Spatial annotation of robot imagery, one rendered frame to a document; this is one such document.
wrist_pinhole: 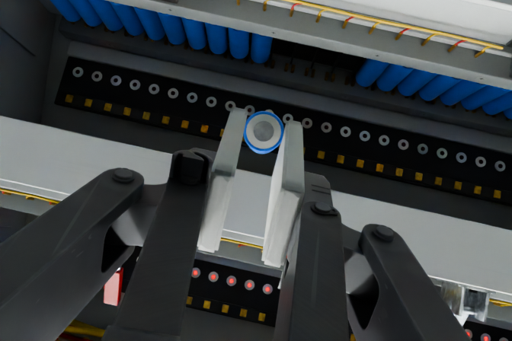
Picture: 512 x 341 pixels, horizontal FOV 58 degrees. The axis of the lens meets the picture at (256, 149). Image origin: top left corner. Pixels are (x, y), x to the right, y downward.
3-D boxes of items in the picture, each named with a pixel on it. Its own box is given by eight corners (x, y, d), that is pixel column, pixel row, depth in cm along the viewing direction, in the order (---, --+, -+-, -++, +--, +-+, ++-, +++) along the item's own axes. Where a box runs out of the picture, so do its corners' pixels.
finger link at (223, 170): (216, 255, 15) (194, 250, 15) (235, 169, 22) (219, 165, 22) (235, 175, 14) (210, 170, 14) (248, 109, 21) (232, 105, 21)
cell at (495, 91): (462, 90, 44) (498, 66, 38) (480, 94, 44) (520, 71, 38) (459, 108, 44) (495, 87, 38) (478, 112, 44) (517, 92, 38)
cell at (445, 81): (420, 81, 44) (449, 55, 38) (438, 84, 44) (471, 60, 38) (417, 98, 44) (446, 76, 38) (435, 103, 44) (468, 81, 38)
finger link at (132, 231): (190, 263, 13) (88, 241, 13) (212, 186, 18) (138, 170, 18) (199, 219, 13) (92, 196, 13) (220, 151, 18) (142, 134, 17)
